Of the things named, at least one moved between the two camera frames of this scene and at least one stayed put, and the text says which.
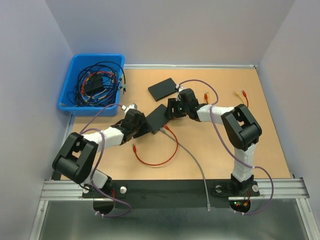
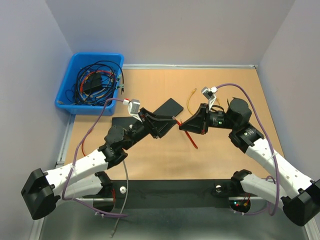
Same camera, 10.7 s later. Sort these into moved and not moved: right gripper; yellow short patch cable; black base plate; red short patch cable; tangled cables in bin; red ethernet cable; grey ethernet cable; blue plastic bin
Moved: grey ethernet cable; yellow short patch cable; red ethernet cable; right gripper; red short patch cable
Not moved: tangled cables in bin; blue plastic bin; black base plate
